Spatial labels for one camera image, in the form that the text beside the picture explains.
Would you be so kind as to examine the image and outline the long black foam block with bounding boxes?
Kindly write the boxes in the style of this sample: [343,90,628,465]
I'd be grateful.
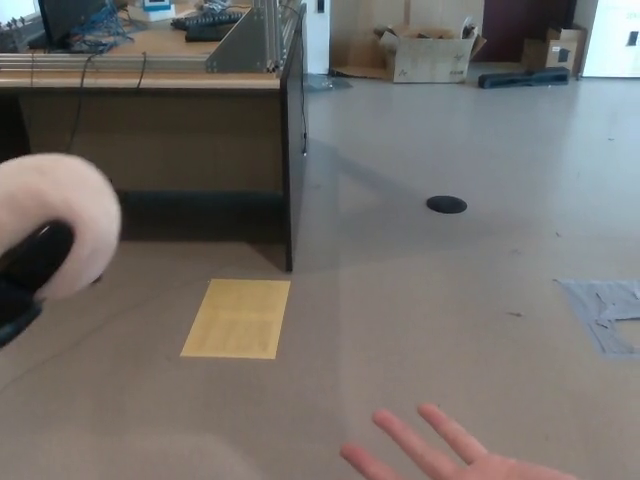
[477,67,571,90]

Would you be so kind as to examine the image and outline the long thin black cable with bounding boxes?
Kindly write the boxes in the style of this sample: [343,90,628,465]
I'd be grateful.
[64,52,99,151]

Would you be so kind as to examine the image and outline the plain brown cardboard box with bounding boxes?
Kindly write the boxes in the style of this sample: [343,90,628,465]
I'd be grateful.
[521,38,549,71]

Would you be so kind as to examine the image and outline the small cardboard box with label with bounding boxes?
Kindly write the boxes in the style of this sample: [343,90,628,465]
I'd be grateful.
[544,25,587,76]

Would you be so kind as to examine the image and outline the grey metal frame bracket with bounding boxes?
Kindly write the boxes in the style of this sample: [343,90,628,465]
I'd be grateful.
[204,0,307,76]

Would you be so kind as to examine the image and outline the black round floor cover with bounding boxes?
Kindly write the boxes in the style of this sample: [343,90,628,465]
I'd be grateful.
[425,195,469,215]

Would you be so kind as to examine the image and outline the black monitor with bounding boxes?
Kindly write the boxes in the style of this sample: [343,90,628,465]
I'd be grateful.
[38,0,114,49]

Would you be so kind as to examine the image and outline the yellow paper sheet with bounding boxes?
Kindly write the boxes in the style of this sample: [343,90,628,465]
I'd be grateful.
[179,278,292,360]

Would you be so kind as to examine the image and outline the white box with marker tag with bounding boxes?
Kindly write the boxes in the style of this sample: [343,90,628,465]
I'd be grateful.
[142,0,176,21]

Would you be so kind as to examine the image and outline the clear plastic bag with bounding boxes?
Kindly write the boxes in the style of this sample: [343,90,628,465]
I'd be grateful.
[304,74,354,93]

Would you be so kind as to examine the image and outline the grey tape patch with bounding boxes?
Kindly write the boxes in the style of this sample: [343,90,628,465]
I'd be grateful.
[553,278,640,360]

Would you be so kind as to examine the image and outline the large open cardboard box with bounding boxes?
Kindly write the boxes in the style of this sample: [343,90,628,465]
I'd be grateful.
[374,22,487,85]

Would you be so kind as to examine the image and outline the black keyboard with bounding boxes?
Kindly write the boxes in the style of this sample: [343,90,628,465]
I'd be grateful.
[170,10,246,30]

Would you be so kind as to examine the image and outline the wooden desk with dark sides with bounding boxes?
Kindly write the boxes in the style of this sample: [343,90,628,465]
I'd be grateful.
[0,0,309,273]

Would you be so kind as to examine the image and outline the aluminium extrusion rails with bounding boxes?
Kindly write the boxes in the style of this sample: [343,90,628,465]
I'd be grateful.
[0,52,209,73]

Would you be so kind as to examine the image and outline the pale pink plush dumpling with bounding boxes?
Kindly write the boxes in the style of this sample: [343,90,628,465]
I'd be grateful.
[0,153,123,301]

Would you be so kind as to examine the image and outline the black cable with plug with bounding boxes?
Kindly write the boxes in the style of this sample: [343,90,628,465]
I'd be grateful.
[284,2,309,159]

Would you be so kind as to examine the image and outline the blue cable bundle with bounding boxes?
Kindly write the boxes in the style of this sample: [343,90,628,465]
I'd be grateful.
[69,0,149,51]

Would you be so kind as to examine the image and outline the person's bare hand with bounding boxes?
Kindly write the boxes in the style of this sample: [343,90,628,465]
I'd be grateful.
[339,403,581,480]

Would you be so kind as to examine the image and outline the flat cardboard sheet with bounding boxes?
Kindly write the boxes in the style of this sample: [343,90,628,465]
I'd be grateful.
[329,44,396,81]

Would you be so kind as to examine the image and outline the white cabinet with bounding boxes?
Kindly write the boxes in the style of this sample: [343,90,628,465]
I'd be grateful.
[582,0,640,79]

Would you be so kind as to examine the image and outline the dark red door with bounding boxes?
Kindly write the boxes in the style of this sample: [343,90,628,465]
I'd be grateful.
[482,0,576,64]

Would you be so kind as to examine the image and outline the grey metal parts stack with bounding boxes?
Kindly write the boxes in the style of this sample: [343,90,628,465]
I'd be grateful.
[0,17,44,51]

